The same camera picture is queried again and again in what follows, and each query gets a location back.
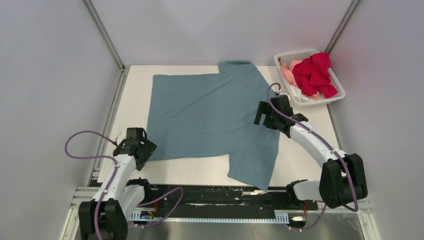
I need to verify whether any blue-grey t-shirt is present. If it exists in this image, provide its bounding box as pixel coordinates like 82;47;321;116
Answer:
146;60;280;191

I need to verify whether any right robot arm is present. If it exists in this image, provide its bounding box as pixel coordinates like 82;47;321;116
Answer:
254;95;368;212

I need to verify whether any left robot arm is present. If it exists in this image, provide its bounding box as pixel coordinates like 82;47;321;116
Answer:
78;127;157;240

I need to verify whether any white t-shirt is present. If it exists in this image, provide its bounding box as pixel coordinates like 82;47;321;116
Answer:
289;84;315;103

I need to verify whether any pink t-shirt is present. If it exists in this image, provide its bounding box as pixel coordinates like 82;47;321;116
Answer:
279;58;302;88

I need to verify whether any white plastic laundry basket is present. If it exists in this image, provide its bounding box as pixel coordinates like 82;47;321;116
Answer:
274;49;346;109

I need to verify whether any red t-shirt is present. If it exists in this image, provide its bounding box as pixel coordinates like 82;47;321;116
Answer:
291;52;338;99

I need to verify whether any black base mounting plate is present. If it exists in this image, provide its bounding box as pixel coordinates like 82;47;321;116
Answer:
132;184;318;221

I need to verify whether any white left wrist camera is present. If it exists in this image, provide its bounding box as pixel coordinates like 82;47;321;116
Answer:
115;131;126;145

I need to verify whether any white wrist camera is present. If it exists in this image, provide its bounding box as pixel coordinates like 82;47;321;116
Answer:
115;131;126;145
278;92;291;101

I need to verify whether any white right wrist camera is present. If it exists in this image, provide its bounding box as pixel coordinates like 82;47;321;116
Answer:
278;92;291;101

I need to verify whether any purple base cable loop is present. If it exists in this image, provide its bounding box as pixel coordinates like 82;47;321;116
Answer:
134;187;185;228

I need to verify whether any aluminium frame rail left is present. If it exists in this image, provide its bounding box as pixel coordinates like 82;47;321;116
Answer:
82;0;130;180

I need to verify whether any aluminium frame rail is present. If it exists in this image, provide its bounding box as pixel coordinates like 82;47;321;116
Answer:
325;0;362;55
82;0;130;180

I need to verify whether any aluminium front frame beam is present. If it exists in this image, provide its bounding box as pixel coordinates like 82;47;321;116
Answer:
69;186;373;215

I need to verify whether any white slotted cable duct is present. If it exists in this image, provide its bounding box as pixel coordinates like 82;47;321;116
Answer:
130;209;290;224

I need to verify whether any aluminium frame rail right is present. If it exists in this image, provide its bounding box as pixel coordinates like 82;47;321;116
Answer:
325;0;362;55

